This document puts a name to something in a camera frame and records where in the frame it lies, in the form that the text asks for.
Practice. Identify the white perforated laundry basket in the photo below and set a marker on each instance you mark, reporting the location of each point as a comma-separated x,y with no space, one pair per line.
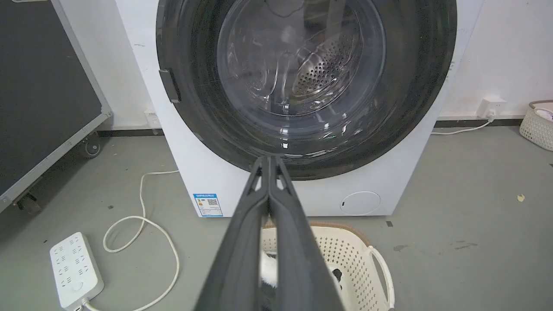
354,268

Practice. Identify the round black washing machine door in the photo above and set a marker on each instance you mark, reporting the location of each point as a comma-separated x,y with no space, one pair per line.
302,82

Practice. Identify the white wall socket plug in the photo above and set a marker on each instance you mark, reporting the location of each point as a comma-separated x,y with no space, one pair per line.
490,107

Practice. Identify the blue energy label sticker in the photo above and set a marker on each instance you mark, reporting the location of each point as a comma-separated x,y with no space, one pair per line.
208,205

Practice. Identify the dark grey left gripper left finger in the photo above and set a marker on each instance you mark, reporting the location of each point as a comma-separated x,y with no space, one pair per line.
242,255

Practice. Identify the white wall outlet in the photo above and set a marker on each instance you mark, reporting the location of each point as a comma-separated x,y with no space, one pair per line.
152,119

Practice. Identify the black panel on wheeled frame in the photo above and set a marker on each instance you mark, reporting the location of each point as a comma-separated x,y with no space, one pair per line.
39,95

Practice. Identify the white front-load washing machine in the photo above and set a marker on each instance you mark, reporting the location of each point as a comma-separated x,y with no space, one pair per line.
302,108

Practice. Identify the white power strip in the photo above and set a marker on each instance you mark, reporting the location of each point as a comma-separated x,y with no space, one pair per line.
75,270

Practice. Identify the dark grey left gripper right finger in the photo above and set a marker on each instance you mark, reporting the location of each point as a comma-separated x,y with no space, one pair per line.
298,259

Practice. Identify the white and black plush toy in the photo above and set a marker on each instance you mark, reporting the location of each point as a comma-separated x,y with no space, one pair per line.
270,270

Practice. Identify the white woven basket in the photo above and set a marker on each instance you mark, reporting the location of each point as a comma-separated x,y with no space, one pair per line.
538,125

